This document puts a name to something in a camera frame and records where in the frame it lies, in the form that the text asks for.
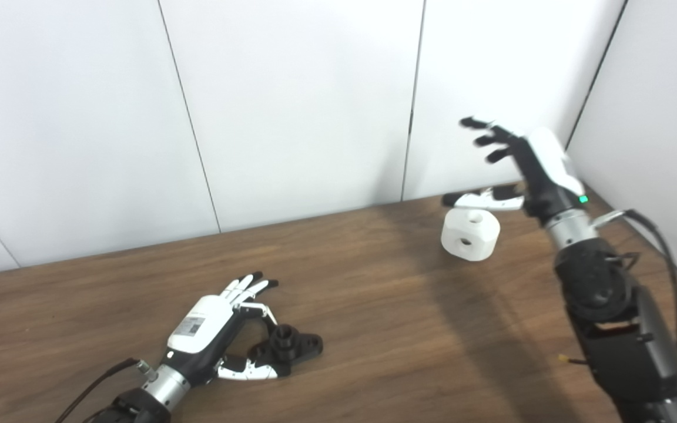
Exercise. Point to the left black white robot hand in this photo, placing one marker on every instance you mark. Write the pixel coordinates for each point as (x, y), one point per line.
(203, 326)

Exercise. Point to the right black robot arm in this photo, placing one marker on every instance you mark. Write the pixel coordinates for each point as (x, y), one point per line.
(609, 305)

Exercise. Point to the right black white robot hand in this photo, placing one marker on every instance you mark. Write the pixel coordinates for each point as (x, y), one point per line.
(544, 170)

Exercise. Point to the black flanged holder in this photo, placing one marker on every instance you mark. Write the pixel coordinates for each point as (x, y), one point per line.
(291, 346)

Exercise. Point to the round white plastic piece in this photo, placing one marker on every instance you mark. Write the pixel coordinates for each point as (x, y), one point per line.
(482, 235)

